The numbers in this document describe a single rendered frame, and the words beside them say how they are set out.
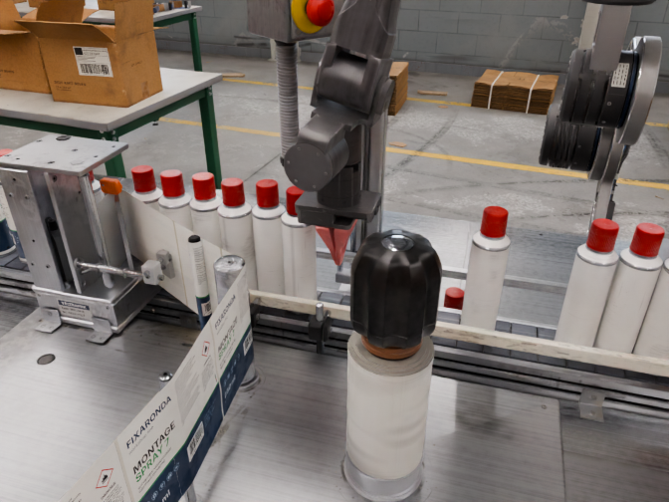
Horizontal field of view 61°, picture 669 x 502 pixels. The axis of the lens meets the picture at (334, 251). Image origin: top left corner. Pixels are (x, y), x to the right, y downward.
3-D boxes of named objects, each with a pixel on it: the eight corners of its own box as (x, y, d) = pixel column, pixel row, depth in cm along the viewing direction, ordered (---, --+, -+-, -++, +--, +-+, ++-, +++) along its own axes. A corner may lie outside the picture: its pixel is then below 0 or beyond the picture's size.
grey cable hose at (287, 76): (277, 167, 91) (269, 29, 80) (285, 159, 94) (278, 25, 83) (298, 170, 90) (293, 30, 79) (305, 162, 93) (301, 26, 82)
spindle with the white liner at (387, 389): (334, 492, 62) (334, 260, 47) (354, 430, 69) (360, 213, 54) (415, 512, 60) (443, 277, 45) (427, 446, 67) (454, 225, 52)
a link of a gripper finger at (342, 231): (348, 278, 76) (349, 216, 71) (298, 270, 77) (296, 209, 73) (361, 253, 81) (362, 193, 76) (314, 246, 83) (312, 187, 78)
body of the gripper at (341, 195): (370, 227, 71) (372, 172, 67) (294, 217, 73) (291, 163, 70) (381, 205, 76) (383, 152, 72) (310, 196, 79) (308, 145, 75)
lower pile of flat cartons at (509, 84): (469, 107, 488) (472, 81, 477) (482, 91, 530) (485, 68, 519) (548, 116, 465) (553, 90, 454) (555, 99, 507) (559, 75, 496)
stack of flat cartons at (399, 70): (321, 110, 480) (321, 71, 464) (338, 93, 525) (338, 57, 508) (395, 116, 464) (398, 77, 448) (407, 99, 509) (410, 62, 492)
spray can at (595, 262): (554, 355, 81) (585, 230, 71) (552, 333, 86) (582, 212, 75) (592, 362, 80) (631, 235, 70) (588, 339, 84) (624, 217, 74)
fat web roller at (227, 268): (219, 386, 76) (202, 269, 66) (233, 365, 80) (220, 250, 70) (251, 393, 75) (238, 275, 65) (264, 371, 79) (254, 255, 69)
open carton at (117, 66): (30, 108, 219) (0, 3, 200) (109, 77, 261) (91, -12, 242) (116, 117, 210) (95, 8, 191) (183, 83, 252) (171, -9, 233)
